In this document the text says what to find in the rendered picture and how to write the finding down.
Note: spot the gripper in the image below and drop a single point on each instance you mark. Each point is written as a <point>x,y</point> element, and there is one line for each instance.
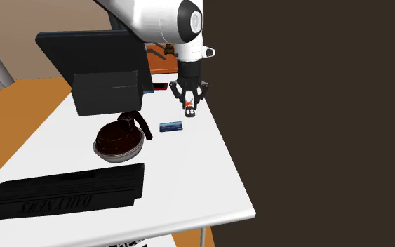
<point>189,72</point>

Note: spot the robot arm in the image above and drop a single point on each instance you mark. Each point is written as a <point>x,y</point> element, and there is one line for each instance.
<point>156,17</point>

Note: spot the black orange key fob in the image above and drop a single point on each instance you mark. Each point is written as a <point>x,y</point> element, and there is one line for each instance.
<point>190,111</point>

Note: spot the red phone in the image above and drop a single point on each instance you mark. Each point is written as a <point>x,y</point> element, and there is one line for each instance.
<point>160,86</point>

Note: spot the blue card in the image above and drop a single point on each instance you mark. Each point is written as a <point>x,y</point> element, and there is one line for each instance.
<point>170,127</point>

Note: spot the small dark brown figure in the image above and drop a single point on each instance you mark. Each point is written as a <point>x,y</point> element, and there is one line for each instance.
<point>169,50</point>

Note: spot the dark glass coffee pot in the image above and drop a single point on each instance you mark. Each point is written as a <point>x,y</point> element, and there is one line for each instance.
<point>118,140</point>

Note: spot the white table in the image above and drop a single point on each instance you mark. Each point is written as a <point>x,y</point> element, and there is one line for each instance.
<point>190,178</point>

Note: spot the black flat monitor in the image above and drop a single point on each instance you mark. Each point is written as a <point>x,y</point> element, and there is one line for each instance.
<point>91,54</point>

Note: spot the black flat printed box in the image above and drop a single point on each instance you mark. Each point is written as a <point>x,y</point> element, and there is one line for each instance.
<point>63,191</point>

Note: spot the black and white printed sheet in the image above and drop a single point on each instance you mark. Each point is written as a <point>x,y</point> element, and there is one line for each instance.
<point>128,243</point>

